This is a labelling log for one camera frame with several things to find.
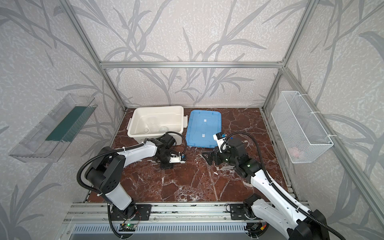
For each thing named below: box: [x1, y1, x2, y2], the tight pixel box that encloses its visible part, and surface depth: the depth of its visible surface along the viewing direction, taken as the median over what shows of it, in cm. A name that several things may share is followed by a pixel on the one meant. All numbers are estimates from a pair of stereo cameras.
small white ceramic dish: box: [159, 126, 169, 133], surface depth 107 cm
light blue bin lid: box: [186, 110, 222, 149], surface depth 111 cm
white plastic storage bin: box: [127, 106, 188, 146], surface depth 100 cm
